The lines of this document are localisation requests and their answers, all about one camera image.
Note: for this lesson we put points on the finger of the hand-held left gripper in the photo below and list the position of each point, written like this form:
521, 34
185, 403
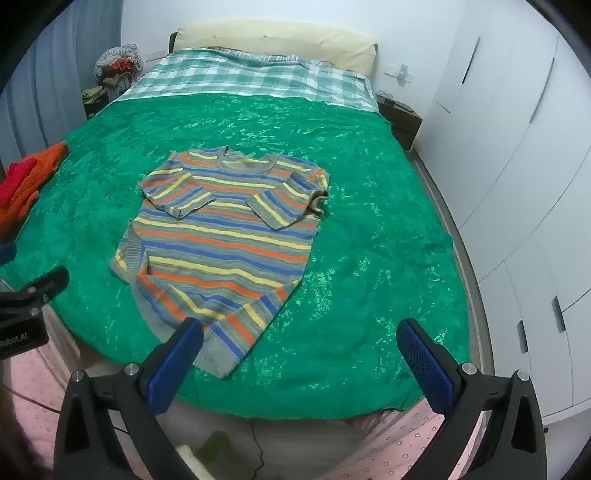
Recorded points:
39, 286

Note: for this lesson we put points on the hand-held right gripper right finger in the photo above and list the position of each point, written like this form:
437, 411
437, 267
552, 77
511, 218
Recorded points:
427, 364

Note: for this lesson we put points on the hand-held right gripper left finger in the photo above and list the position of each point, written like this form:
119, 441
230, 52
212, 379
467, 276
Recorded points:
171, 369

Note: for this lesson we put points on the striped knit sweater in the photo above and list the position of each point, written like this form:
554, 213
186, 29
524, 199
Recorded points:
221, 251

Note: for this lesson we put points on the pile of clothes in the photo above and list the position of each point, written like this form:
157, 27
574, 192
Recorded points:
115, 69

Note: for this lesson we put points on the dark blue cloth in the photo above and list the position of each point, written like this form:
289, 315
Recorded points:
7, 254

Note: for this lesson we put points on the pink patterned pajama pants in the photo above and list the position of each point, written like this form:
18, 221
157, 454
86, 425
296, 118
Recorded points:
397, 450

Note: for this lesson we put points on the orange knit garment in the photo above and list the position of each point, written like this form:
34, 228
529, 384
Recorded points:
32, 184

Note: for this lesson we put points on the red garment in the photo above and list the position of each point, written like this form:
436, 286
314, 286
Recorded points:
16, 177

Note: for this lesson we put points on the green velvet blanket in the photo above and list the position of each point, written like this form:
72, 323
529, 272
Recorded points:
286, 258

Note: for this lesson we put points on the white wardrobe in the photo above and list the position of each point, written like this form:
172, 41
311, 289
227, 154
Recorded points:
521, 194

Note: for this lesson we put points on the blue-grey curtain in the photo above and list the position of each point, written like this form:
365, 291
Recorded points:
51, 87

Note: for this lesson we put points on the dark wooden nightstand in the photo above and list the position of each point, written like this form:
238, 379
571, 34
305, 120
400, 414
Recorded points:
400, 122

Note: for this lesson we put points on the green plaid bed sheet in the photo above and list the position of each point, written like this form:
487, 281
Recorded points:
258, 76

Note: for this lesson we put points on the cream padded headboard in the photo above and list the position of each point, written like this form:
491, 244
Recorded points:
277, 44

